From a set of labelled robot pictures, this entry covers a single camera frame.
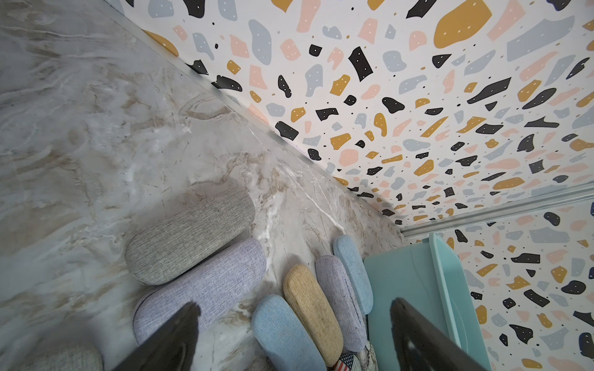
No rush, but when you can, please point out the newspaper flag print glasses case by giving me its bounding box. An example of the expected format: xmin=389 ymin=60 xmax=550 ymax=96
xmin=332 ymin=352 xmax=361 ymax=371

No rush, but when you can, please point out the world map print glasses case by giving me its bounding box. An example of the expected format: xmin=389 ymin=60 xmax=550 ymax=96
xmin=356 ymin=341 xmax=378 ymax=371

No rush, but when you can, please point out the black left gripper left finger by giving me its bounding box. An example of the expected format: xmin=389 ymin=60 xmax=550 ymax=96
xmin=114 ymin=301 xmax=200 ymax=371

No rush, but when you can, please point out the aluminium wall frame strip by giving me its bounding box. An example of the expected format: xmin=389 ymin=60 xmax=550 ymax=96
xmin=400 ymin=182 xmax=593 ymax=238

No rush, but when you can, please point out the dark grey fabric glasses case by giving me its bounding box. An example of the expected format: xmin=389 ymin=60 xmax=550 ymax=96
xmin=13 ymin=343 xmax=104 ymax=371

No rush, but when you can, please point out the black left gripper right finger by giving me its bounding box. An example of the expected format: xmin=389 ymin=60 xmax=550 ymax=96
xmin=390 ymin=298 xmax=484 ymax=370

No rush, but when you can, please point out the tan fabric glasses case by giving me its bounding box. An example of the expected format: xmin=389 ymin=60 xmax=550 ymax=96
xmin=283 ymin=264 xmax=344 ymax=368

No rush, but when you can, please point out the long lilac fabric glasses case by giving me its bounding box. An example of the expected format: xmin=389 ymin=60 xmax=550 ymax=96
xmin=133 ymin=238 xmax=267 ymax=344

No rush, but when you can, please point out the light blue fabric glasses case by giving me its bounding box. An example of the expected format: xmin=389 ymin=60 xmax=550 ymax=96
xmin=333 ymin=235 xmax=374 ymax=315

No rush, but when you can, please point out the teal plastic storage box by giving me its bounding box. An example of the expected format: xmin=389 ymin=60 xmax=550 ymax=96
xmin=364 ymin=233 xmax=491 ymax=370

